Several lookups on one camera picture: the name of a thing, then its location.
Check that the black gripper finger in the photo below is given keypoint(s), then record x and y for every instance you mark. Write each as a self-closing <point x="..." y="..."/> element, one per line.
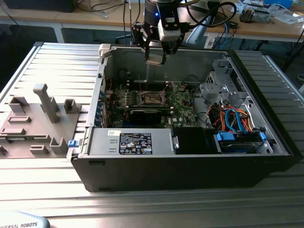
<point x="164" y="59"/>
<point x="146" y="55"/>

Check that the CPU with silver top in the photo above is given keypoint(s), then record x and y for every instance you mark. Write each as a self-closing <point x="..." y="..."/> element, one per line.
<point x="155" y="59"/>

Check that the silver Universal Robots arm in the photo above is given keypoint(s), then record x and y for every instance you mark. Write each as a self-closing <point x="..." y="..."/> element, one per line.
<point x="197" y="33"/>

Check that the CPU socket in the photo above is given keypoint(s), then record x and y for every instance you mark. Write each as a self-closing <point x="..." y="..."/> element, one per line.
<point x="152" y="99"/>

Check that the CPU cooler with fins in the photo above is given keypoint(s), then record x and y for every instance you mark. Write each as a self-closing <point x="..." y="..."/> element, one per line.
<point x="247" y="15"/>

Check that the round coin battery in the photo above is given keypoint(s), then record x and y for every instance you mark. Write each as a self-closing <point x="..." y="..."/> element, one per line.
<point x="182" y="88"/>

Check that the beige case latch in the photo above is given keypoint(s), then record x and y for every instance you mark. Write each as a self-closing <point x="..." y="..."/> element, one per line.
<point x="104" y="50"/>

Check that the white adapter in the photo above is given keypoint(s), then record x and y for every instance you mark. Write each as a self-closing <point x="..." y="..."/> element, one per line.
<point x="210" y="42"/>

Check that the green motherboard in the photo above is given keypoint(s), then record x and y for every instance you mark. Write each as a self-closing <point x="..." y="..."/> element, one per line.
<point x="184" y="108"/>

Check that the grey metal drive cage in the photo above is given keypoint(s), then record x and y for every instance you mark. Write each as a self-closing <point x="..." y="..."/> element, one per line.
<point x="211" y="89"/>

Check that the black graphics card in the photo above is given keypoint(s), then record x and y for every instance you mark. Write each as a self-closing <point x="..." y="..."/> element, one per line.
<point x="145" y="116"/>

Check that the wooden desk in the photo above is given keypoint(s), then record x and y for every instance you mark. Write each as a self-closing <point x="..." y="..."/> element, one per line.
<point x="71" y="17"/>
<point x="261" y="31"/>

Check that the grey power supply unit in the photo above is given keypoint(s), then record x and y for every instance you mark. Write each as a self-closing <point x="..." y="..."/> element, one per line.
<point x="104" y="142"/>

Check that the hard disk in blue carrier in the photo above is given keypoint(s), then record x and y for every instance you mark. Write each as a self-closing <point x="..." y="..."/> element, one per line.
<point x="225" y="137"/>

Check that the grey metal device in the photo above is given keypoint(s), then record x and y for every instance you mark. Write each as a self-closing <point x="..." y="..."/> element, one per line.
<point x="262" y="16"/>

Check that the black PC case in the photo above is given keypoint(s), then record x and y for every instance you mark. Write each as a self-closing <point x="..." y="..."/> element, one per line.
<point x="166" y="173"/>

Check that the blue case latch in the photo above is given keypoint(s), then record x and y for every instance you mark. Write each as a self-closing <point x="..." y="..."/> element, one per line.
<point x="73" y="143"/>

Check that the black box on desk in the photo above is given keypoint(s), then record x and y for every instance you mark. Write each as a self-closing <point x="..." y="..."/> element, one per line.
<point x="35" y="6"/>

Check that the blue box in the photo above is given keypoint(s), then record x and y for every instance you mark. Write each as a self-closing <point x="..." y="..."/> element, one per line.
<point x="278" y="2"/>

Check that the grey parts rack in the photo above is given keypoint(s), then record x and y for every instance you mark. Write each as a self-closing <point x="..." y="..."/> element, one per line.
<point x="31" y="133"/>

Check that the pale blue teach pendant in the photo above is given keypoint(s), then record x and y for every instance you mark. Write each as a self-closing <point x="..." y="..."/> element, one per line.
<point x="21" y="219"/>

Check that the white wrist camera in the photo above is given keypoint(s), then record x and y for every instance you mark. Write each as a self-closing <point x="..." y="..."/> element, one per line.
<point x="168" y="33"/>

